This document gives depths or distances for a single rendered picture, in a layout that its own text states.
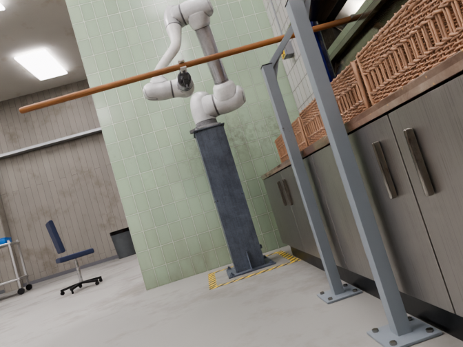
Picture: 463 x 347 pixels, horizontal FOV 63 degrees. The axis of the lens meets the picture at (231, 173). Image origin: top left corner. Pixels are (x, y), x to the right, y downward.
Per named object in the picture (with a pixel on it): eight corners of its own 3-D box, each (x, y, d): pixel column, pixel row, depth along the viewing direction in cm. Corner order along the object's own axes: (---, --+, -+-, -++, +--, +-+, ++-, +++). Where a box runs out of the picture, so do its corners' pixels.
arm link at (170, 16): (161, 24, 236) (181, 16, 234) (158, 4, 244) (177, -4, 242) (170, 38, 248) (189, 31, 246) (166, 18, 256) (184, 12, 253)
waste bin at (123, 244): (140, 251, 882) (133, 226, 886) (136, 253, 834) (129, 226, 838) (119, 257, 877) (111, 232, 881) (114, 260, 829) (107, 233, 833)
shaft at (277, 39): (18, 113, 178) (16, 107, 178) (21, 114, 181) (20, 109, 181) (352, 20, 196) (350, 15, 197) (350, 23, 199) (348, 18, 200)
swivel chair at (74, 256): (106, 279, 482) (87, 211, 489) (100, 284, 434) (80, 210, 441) (64, 292, 470) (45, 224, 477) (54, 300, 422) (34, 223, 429)
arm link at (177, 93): (196, 91, 215) (172, 94, 213) (196, 98, 230) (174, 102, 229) (192, 72, 216) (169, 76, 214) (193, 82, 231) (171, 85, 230)
